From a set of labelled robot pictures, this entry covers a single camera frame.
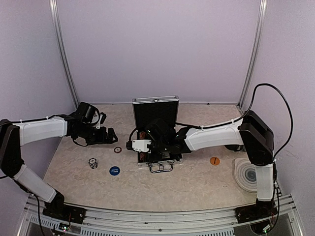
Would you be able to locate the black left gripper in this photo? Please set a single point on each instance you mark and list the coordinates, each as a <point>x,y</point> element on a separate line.
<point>102,138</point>

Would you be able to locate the red poker chip stack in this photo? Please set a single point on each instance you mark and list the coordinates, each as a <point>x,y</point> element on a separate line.
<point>117,149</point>

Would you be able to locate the aluminium poker chip case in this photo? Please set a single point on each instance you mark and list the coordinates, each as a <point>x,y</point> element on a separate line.
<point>146,110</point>

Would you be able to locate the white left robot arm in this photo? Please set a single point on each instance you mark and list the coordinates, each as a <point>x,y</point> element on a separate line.
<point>14,135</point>

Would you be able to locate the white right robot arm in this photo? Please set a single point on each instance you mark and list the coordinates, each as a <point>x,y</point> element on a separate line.
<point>248,131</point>

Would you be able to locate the blue round button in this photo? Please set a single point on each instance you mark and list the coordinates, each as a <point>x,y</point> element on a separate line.
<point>114,171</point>

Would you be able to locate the black white chip stack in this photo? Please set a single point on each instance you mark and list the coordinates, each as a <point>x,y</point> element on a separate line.
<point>93,163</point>

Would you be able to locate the orange round button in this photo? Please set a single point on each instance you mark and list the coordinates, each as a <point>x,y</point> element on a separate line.
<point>215,161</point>

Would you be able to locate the grey striped plate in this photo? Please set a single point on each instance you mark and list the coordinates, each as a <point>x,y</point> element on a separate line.
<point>244,174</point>

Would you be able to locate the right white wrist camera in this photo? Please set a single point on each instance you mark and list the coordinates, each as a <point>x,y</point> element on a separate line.
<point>141,145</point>

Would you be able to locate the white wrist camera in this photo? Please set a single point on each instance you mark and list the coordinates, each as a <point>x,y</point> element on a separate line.
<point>101,118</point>
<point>141,145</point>

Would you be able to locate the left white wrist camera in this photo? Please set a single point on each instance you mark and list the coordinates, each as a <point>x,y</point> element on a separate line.
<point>101,118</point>

